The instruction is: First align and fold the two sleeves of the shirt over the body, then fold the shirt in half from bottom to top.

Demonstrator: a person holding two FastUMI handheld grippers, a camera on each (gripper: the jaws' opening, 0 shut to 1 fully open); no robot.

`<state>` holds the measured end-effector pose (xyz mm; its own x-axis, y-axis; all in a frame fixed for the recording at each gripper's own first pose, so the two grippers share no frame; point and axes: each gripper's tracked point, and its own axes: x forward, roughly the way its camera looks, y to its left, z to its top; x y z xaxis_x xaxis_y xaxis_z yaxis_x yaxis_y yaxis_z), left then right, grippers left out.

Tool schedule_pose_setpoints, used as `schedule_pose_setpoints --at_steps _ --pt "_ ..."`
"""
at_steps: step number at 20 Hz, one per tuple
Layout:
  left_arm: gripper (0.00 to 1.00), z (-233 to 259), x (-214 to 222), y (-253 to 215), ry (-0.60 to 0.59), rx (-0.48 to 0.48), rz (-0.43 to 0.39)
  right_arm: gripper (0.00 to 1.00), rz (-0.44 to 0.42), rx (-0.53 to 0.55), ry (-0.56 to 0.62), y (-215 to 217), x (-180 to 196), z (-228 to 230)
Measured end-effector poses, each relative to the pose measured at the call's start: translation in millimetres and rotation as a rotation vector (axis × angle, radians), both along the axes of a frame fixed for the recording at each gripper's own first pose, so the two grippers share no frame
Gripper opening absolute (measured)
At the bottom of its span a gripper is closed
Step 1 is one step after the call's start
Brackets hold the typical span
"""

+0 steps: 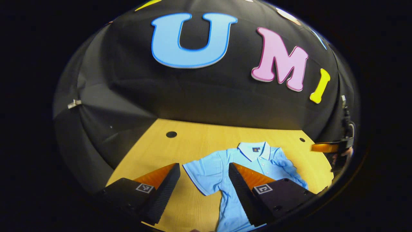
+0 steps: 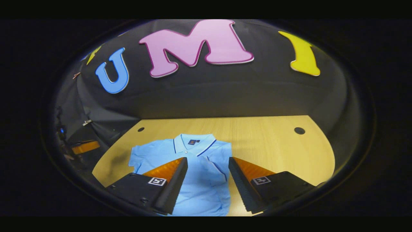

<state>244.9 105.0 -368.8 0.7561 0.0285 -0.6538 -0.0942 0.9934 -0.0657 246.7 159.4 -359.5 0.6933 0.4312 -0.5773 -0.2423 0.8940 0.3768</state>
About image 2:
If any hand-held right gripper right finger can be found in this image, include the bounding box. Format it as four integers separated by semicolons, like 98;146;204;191
228;157;326;215

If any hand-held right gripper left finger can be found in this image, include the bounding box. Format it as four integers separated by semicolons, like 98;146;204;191
106;157;189;216

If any light blue T-shirt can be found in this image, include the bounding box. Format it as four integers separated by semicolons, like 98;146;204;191
128;133;233;217

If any black backdrop cloth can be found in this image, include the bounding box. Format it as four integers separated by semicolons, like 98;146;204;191
55;19;358;187

